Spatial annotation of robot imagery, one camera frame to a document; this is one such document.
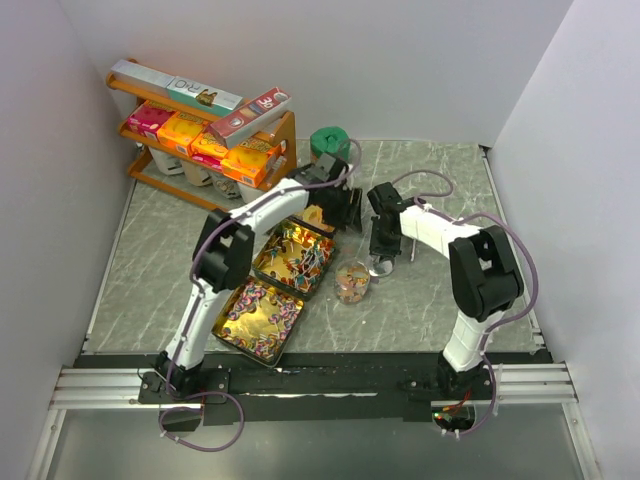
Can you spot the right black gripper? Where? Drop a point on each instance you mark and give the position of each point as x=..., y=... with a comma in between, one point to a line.
x=378, y=249

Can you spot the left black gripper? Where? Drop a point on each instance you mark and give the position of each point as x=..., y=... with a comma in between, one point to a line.
x=348, y=215

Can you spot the clear round lid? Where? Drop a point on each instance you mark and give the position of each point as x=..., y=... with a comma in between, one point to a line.
x=381, y=266

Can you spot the tin of pastel candies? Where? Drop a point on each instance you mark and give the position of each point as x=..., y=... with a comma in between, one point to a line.
x=312, y=218

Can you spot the clear plastic cup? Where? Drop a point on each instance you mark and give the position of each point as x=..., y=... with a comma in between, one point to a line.
x=352, y=280

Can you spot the tin of round lollipops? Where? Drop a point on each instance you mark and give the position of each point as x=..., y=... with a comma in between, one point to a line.
x=294, y=259

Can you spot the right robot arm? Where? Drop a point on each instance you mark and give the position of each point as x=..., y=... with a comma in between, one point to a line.
x=485, y=277

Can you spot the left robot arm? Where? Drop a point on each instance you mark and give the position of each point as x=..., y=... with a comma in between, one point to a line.
x=223, y=255

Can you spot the green covered jar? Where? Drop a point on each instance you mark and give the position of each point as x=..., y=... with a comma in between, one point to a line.
x=330, y=140

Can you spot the orange wooden shelf rack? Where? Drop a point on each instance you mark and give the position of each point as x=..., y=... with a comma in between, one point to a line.
x=280, y=132

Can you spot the orange snack box right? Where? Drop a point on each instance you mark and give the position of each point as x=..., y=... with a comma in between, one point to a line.
x=250, y=162

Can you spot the orange snack box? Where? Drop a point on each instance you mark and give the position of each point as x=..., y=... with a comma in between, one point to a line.
x=250, y=162
x=180, y=131

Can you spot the red white long box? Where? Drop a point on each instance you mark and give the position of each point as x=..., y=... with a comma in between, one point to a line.
x=248, y=119

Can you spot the tin of swirl lollipops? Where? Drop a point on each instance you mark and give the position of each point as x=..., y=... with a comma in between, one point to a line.
x=258, y=320

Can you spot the yellow pink snack box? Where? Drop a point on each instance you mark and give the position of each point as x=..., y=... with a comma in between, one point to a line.
x=208, y=151

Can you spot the white teal cat box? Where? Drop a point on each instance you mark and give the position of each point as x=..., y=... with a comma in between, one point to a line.
x=203, y=97

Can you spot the orange snack box left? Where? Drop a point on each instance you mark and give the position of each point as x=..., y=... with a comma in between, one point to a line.
x=180, y=131

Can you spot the grey long box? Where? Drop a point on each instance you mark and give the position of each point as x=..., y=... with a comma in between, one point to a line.
x=142, y=77

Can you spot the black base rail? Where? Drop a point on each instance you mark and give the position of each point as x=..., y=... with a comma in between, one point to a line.
x=316, y=386

